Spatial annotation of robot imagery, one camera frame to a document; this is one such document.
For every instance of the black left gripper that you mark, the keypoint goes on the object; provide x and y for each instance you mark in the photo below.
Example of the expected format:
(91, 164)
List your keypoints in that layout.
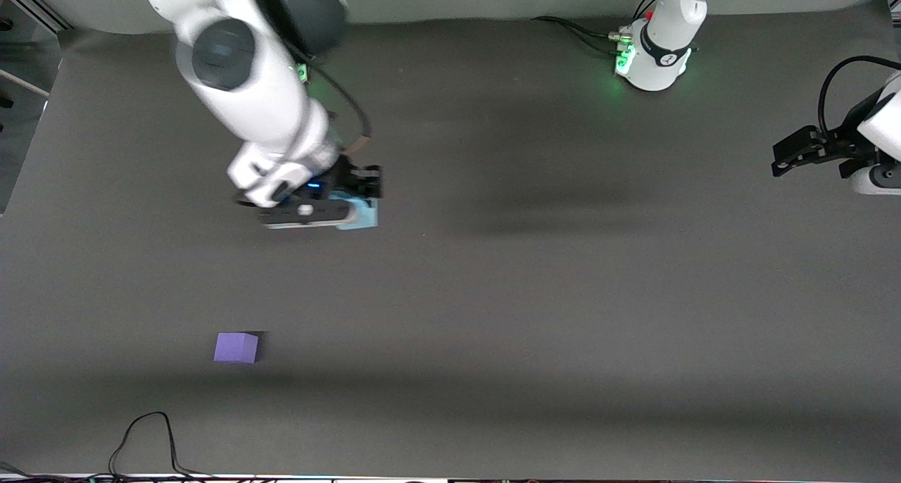
(840, 145)

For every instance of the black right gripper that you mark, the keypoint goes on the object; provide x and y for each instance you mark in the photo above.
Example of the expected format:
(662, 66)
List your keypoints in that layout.
(350, 177)

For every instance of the light blue foam block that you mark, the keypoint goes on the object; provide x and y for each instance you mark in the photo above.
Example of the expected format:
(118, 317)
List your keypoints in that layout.
(364, 214)

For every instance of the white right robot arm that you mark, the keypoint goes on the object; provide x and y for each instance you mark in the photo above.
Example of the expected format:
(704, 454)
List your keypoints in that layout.
(260, 96)

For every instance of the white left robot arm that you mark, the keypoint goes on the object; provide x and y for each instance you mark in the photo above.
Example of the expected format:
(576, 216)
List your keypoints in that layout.
(669, 18)

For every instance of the purple foam block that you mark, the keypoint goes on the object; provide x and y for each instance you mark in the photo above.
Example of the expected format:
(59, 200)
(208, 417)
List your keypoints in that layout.
(236, 348)

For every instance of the dark grey table mat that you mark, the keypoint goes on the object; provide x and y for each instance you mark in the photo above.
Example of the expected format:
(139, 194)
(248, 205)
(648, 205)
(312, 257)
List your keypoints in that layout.
(493, 293)

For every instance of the aluminium frame rail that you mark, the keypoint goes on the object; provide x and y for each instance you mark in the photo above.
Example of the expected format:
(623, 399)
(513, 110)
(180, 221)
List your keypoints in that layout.
(35, 8)

